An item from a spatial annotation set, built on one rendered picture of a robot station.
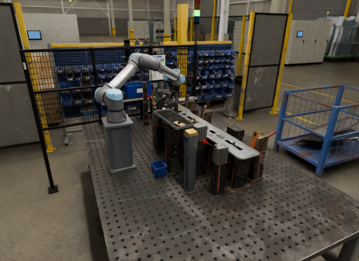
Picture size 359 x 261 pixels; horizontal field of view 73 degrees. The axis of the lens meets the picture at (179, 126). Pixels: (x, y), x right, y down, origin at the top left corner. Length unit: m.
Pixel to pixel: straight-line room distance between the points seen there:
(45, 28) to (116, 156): 6.94
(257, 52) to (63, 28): 5.81
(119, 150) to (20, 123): 2.34
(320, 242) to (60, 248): 1.99
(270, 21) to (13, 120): 4.50
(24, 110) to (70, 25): 4.99
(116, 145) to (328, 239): 1.47
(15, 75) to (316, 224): 3.61
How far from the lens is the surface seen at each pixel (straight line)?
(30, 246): 2.68
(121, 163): 1.99
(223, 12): 6.92
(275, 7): 9.47
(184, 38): 3.16
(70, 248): 2.52
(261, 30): 5.01
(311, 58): 13.97
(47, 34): 8.57
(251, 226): 1.60
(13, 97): 3.93
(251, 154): 1.68
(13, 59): 3.82
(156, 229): 1.54
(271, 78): 5.44
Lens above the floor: 1.79
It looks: 23 degrees down
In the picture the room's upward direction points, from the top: 1 degrees clockwise
